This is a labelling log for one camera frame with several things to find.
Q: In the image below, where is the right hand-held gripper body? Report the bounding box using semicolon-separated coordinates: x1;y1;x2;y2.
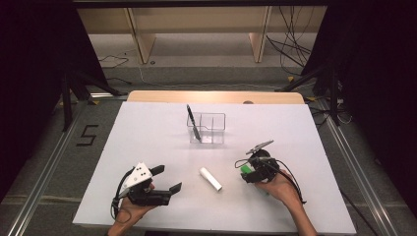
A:
245;140;281;184

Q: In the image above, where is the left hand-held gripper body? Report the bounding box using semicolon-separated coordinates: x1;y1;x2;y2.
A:
118;161;172;207

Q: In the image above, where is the black gel pen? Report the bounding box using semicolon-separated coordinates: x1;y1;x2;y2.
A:
186;103;203;144

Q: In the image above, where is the clear plastic organizer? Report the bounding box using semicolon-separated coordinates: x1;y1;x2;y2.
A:
186;111;227;146

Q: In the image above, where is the person's right hand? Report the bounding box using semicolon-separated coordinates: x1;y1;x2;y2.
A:
255;168;304;209

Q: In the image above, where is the person's left hand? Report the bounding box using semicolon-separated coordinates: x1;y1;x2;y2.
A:
115;183;156;224

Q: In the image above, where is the white table board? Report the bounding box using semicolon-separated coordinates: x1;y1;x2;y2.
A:
72;100;357;235

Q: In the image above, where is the white cylindrical tube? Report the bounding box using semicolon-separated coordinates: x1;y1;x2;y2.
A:
199;166;223;192

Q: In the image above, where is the wooden table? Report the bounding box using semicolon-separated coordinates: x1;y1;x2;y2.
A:
126;90;306;105

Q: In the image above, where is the black metal stand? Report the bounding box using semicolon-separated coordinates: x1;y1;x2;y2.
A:
274;63;342;127
60;70;123;132

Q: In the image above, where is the light wooden desk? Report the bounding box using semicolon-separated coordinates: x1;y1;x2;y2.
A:
77;5;328;65

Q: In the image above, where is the black curtain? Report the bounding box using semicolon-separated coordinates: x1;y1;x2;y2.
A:
301;0;417;210
0;0;109;201

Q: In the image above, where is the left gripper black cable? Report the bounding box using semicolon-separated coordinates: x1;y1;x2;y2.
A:
110;167;136;220

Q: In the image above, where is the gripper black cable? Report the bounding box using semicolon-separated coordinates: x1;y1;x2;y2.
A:
234;156;308;205
110;167;136;220

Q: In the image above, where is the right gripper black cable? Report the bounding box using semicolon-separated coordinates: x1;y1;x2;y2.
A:
234;156;308;205

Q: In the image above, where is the metal floor rail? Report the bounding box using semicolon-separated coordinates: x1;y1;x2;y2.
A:
319;97;402;236
6;101;88;236

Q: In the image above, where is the bundle of black floor cables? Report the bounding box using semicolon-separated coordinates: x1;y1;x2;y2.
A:
266;5;316;77

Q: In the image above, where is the thin black floor cable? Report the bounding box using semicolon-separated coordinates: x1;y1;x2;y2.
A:
97;53;131;70

